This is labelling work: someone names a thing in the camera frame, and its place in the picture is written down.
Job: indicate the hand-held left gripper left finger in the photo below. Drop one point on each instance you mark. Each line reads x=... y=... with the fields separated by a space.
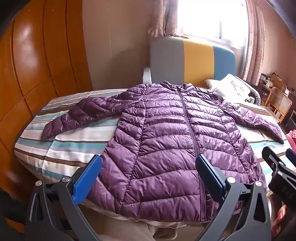
x=89 y=176

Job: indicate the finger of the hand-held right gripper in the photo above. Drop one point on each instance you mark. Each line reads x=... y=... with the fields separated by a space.
x=272 y=160
x=291 y=156

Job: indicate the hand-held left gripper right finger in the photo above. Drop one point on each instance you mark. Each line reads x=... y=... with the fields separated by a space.
x=211 y=176

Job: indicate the purple puffer jacket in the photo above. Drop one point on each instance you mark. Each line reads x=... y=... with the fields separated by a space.
x=161 y=139

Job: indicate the person's right hand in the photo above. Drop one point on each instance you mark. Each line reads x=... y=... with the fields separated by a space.
x=278 y=222

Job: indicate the pink cloth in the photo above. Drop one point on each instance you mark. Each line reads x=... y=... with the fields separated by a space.
x=291 y=139

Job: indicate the striped bed blanket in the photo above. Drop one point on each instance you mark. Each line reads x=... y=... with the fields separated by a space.
x=69 y=148

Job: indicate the wicker chair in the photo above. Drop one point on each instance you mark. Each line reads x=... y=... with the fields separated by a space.
x=278 y=102

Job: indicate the beige bed sheet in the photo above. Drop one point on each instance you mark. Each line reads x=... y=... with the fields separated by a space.
x=138 y=230

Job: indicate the brown paper bag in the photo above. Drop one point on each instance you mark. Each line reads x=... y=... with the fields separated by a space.
x=278 y=83

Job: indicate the cluttered side table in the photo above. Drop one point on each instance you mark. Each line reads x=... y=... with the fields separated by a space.
x=264 y=80

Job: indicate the white printed pillow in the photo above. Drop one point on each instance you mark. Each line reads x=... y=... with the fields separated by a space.
x=231 y=84

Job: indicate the cream pillow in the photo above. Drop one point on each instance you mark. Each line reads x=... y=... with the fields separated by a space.
x=209 y=83

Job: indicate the pink patterned curtain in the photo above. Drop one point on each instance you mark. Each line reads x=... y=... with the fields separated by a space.
x=165 y=16
x=254 y=41

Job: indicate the grey yellow blue sofa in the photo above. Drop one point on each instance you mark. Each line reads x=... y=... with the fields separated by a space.
x=175 y=60

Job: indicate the wooden wardrobe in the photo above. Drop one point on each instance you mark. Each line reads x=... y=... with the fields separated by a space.
x=41 y=60

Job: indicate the window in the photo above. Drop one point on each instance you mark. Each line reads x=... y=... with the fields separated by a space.
x=212 y=20

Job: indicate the grey padded rail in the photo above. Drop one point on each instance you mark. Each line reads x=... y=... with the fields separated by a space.
x=254 y=92

